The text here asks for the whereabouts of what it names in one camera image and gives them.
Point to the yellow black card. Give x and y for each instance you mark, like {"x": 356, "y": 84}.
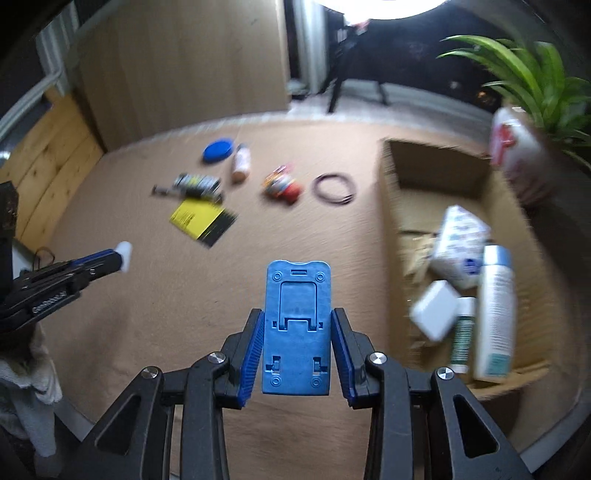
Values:
{"x": 198, "y": 217}

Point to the green leafy plant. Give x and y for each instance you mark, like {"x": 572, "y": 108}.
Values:
{"x": 531, "y": 74}

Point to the pine wood panel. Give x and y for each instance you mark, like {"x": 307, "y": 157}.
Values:
{"x": 46, "y": 143}

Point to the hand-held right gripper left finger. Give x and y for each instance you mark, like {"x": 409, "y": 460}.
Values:
{"x": 251, "y": 355}

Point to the cardboard box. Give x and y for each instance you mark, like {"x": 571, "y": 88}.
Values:
{"x": 438, "y": 170}

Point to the black tripod stand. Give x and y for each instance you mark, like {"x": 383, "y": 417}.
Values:
{"x": 337, "y": 87}

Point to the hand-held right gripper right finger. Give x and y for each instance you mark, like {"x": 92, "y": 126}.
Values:
{"x": 344, "y": 355}

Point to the white charger plug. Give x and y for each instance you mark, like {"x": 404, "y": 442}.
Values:
{"x": 434, "y": 309}

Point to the wooden clothespin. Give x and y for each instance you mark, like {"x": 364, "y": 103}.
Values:
{"x": 418, "y": 258}

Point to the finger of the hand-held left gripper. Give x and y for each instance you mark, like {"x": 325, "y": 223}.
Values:
{"x": 99, "y": 255}
{"x": 104, "y": 268}

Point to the white blue sunscreen bottle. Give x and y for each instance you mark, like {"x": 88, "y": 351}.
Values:
{"x": 496, "y": 314}

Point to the small beige foundation bottle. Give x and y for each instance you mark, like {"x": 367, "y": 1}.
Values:
{"x": 241, "y": 164}

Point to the white green lip balm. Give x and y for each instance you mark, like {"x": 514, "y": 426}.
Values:
{"x": 463, "y": 337}

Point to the tan blanket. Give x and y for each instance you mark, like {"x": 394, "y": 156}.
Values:
{"x": 138, "y": 300}

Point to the blue phone stand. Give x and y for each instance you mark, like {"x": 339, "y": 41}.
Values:
{"x": 298, "y": 323}

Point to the white box with blue lid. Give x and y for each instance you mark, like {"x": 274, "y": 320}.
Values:
{"x": 457, "y": 244}

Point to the person's left forearm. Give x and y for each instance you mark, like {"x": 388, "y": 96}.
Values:
{"x": 27, "y": 392}

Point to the black pen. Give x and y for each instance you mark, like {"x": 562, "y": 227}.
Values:
{"x": 161, "y": 189}

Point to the large plywood board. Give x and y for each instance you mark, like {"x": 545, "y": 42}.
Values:
{"x": 184, "y": 69}

